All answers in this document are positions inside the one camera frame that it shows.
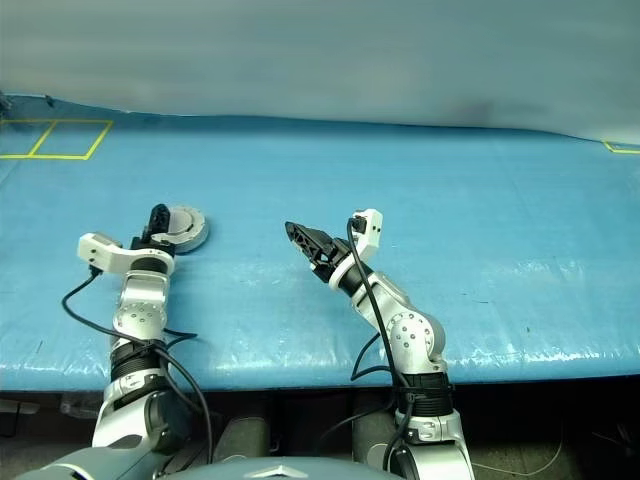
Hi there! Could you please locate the grey tape roll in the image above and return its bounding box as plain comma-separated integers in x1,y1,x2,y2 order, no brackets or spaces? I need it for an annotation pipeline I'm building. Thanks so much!
167,218,209,256

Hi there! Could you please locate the grey robot torso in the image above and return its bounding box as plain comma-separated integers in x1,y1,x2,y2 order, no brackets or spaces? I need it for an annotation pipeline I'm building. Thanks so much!
19,446,407,480

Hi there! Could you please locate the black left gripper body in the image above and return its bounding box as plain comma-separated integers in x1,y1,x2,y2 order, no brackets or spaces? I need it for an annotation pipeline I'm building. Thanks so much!
130,234,177,258

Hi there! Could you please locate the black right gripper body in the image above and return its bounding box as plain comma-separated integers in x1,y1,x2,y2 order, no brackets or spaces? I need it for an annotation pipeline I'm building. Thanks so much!
310,237,353,281

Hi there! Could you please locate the blue table cover sheet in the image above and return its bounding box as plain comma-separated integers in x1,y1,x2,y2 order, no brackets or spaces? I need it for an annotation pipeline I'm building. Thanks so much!
0,91,640,394

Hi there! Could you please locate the dark rounded shape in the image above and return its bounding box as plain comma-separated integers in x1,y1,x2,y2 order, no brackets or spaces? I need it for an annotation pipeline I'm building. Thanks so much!
214,414,274,464
351,407,401,470

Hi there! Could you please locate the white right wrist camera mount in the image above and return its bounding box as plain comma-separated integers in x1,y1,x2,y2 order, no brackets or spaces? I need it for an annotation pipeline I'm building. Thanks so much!
328,209,385,292

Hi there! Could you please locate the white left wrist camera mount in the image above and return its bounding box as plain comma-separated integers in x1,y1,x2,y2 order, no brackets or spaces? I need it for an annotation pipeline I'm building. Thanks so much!
77,231,176,277

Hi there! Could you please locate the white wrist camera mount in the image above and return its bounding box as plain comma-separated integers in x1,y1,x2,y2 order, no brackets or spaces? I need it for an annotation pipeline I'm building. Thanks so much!
328,209,385,292
77,231,176,277

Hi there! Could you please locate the thin white wire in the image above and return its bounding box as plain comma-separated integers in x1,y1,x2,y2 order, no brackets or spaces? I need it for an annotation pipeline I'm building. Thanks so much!
472,437,565,477

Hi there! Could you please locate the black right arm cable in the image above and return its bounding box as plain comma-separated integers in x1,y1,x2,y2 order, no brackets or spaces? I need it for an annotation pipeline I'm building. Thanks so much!
315,215,417,474

